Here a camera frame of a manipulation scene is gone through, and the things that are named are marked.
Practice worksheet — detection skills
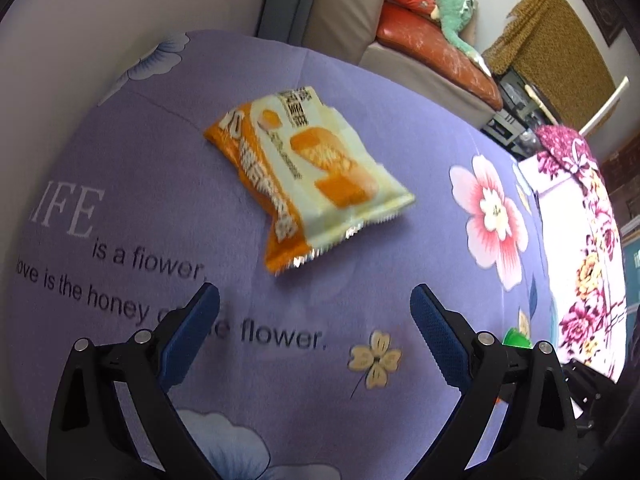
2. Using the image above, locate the orange cream biscuit packet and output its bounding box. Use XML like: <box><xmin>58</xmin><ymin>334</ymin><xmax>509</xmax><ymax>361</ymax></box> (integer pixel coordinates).
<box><xmin>204</xmin><ymin>87</ymin><xmax>416</xmax><ymax>274</ymax></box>

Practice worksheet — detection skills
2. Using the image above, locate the pink floral bedspread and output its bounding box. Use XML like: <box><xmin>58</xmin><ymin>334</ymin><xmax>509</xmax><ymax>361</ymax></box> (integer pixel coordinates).
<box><xmin>520</xmin><ymin>125</ymin><xmax>627</xmax><ymax>380</ymax></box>

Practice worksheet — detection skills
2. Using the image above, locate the dark wooden cabinet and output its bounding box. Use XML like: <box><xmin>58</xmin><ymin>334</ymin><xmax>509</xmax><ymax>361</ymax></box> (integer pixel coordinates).
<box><xmin>601</xmin><ymin>136</ymin><xmax>640</xmax><ymax>236</ymax></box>

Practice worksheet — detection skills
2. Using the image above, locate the purple floral bed sheet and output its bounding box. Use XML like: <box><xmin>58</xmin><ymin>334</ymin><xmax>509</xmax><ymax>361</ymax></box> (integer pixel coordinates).
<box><xmin>3</xmin><ymin>32</ymin><xmax>558</xmax><ymax>479</ymax></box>

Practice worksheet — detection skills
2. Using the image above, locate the white pole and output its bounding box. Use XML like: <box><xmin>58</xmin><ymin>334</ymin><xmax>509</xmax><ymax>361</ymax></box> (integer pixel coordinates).
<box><xmin>579</xmin><ymin>76</ymin><xmax>629</xmax><ymax>138</ymax></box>

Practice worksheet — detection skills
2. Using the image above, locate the black stereo device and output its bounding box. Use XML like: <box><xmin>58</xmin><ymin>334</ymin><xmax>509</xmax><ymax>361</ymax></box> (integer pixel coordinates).
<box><xmin>480</xmin><ymin>68</ymin><xmax>560</xmax><ymax>160</ymax></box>

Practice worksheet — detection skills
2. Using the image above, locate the leopard print cloth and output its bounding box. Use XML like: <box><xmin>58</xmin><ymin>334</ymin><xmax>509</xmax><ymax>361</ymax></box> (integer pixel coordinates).
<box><xmin>483</xmin><ymin>0</ymin><xmax>615</xmax><ymax>130</ymax></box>

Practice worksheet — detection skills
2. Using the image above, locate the red leather cushion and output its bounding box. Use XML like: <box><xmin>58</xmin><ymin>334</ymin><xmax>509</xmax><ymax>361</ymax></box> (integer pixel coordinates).
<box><xmin>376</xmin><ymin>1</ymin><xmax>502</xmax><ymax>110</ymax></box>

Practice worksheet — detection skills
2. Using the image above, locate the green plush toy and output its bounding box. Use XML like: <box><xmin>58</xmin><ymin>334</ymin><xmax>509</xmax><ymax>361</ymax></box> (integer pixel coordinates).
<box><xmin>434</xmin><ymin>0</ymin><xmax>491</xmax><ymax>78</ymax></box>

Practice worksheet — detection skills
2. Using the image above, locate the beige sofa armchair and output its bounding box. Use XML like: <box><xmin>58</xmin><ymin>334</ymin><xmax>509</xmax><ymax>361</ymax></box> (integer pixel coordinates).
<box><xmin>303</xmin><ymin>0</ymin><xmax>503</xmax><ymax>128</ymax></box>

